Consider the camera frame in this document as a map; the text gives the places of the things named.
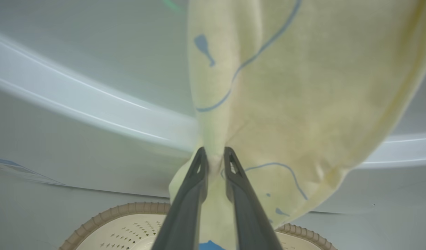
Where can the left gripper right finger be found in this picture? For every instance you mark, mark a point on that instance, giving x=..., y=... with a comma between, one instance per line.
x=249, y=215

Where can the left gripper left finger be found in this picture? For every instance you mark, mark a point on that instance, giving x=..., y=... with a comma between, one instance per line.
x=185, y=215

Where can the cream garment with blue trim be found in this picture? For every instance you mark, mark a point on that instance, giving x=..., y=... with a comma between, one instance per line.
x=303, y=104

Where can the cream perforated basket brown rim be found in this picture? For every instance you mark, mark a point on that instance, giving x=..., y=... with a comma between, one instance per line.
x=112, y=229

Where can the white front-load washing machine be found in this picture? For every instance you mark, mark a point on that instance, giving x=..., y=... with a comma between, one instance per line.
x=77, y=104

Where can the blue energy label sticker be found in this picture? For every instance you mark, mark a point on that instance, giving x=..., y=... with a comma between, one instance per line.
x=11, y=168

